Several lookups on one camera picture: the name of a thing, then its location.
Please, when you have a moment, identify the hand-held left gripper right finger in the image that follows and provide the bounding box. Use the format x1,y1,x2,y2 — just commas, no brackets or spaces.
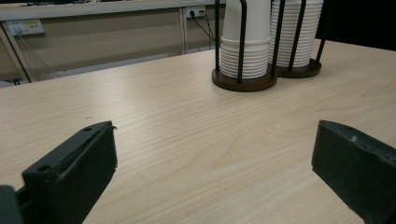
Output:
311,119,396,224

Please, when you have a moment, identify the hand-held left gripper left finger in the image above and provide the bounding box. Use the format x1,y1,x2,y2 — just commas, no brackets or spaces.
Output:
17,120,119,224

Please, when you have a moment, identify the black wire cup holder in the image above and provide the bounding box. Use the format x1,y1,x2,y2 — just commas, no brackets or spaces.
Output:
211,0,331,92

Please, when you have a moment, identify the short stack of white cups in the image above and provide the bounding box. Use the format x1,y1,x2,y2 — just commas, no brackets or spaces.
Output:
219,0,273,79

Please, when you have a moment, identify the beige desk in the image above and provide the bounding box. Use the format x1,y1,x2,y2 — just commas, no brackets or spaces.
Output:
0,0,227,84

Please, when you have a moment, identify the tall stack of white cups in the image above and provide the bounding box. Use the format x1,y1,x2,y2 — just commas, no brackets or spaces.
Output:
269,0,325,68

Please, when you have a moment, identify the white power socket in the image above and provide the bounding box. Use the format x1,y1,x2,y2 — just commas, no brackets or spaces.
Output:
185,6,207,19
6,19,46,36

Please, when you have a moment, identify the white socket cable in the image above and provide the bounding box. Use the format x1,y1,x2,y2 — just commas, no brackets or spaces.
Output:
15,28,52,70

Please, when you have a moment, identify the black socket cable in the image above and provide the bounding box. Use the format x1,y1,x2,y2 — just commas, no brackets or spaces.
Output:
189,9,220,49

